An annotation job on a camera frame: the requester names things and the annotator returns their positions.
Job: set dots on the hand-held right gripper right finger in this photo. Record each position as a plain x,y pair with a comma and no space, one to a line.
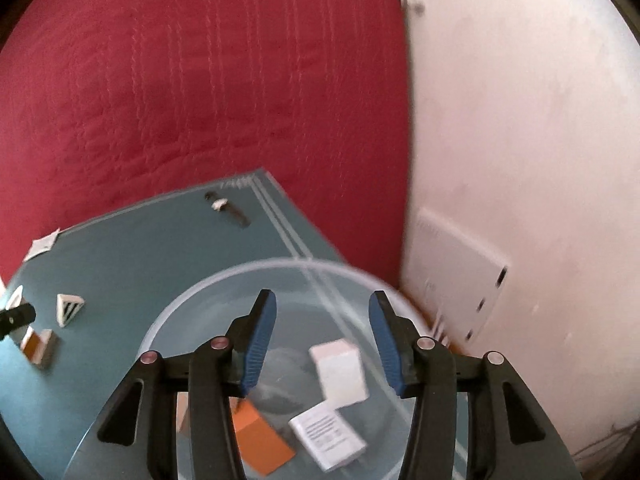
385,345

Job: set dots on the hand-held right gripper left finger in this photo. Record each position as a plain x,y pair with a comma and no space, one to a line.
257,345

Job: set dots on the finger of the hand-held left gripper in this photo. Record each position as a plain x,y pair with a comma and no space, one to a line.
15,317

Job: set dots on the plain white rectangular block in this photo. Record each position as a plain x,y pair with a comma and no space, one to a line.
340,370

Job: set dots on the clear plastic basin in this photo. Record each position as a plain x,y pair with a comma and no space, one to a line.
310,300

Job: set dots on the orange striped wedge block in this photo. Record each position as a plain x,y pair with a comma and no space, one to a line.
35,349
262,437

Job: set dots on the white power adapter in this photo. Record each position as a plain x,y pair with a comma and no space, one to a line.
327,435

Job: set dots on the white paper sheet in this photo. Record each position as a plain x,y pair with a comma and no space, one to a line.
42,245

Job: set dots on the green ribbed table mat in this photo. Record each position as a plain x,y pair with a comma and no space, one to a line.
150,250

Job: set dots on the red quilted blanket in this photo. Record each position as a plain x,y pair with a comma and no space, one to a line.
200,85

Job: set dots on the white wall panel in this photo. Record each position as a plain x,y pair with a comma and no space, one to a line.
455,280

